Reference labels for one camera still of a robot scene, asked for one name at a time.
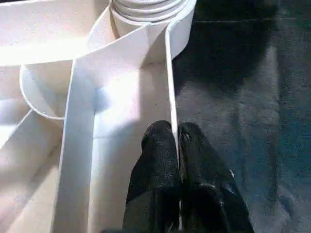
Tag white plastic table leg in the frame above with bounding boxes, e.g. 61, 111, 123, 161
109, 0, 191, 24

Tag black work mat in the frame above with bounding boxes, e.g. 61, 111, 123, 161
170, 0, 311, 233

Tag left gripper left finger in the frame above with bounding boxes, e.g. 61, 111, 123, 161
121, 121, 183, 233

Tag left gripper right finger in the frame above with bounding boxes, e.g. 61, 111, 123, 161
178, 122, 255, 233

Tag white plastic table top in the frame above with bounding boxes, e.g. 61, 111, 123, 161
0, 0, 197, 233

